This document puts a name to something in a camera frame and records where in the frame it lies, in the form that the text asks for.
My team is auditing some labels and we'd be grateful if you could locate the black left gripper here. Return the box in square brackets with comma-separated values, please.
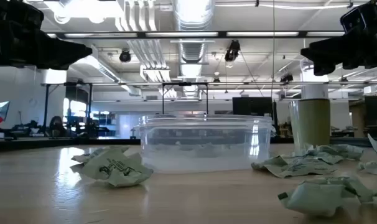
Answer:
[0, 29, 93, 71]

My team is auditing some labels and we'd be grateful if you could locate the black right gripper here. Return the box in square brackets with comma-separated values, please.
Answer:
[300, 0, 377, 77]

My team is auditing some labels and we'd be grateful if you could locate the clear plastic bin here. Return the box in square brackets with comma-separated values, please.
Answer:
[137, 113, 274, 174]

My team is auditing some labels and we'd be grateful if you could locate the black ceiling spotlight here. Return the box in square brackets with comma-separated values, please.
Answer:
[119, 49, 133, 63]

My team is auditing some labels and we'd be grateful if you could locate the pale green cup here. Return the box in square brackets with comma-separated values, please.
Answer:
[289, 98, 332, 155]

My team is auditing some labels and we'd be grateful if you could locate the black crossbar with light strips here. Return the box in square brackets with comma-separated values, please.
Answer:
[47, 30, 347, 39]

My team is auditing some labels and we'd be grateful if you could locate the computer monitor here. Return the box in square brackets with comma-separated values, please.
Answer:
[0, 100, 11, 127]

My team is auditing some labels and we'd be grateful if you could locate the black monitor back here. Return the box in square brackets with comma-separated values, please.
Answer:
[232, 96, 278, 135]

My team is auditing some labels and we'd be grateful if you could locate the black background frame stand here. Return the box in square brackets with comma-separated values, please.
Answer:
[42, 82, 93, 138]

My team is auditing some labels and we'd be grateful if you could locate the thin hanging cable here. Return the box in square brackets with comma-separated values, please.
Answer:
[271, 0, 276, 97]

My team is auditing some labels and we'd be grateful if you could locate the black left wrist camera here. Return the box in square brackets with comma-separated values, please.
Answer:
[0, 0, 45, 32]

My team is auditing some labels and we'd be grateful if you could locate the black aluminium table frame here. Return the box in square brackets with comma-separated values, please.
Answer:
[0, 136, 377, 153]

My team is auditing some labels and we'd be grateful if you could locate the black overhead camera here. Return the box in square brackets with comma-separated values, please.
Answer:
[224, 39, 241, 62]

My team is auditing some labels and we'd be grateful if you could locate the silver ceiling air duct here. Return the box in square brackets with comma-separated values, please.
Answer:
[172, 0, 216, 97]

